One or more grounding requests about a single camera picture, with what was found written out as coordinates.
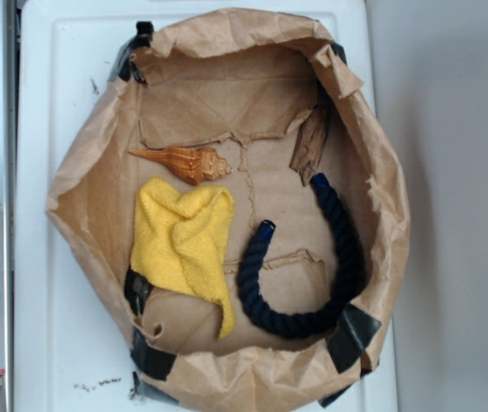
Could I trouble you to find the yellow microfiber cloth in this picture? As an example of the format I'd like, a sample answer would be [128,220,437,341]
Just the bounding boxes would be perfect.
[130,177,236,339]

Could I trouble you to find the orange spiral seashell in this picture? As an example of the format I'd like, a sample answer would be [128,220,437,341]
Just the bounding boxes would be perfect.
[129,147,232,185]

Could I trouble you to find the brown wood bark piece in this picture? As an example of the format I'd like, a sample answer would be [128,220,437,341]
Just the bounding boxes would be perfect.
[290,106,329,186]

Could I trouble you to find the white plastic bin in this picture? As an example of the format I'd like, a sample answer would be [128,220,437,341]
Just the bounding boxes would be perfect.
[10,0,400,412]

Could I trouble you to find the dark blue twisted rope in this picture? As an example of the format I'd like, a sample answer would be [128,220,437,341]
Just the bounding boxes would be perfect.
[235,173,366,340]

